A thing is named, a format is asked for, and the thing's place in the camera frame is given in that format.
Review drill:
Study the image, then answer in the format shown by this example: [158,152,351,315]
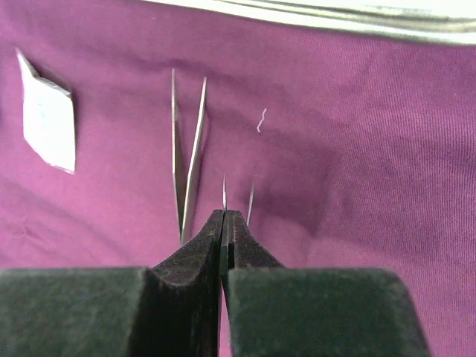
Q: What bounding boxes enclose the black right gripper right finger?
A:
[220,210,430,356]

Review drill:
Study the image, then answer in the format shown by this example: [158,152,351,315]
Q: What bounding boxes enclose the steel tweezers front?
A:
[170,68,208,245]

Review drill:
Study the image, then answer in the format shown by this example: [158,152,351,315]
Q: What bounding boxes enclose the steel tweezers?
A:
[170,68,208,245]
[222,174,257,226]

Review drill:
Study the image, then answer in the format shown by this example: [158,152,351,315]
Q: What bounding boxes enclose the metal mesh tray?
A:
[156,0,475,45]

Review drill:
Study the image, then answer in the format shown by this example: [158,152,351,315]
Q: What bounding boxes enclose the purple cloth wrap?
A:
[1,1,475,356]

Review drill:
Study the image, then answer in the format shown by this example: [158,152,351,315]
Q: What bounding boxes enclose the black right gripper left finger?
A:
[1,210,225,356]

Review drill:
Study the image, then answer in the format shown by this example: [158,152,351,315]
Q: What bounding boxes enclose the white blue label packet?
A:
[16,49,76,173]

